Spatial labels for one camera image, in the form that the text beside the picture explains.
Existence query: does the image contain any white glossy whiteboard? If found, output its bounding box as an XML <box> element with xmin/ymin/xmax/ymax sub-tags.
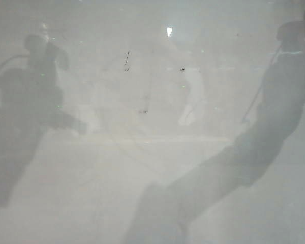
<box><xmin>0</xmin><ymin>0</ymin><xmax>305</xmax><ymax>244</ymax></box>

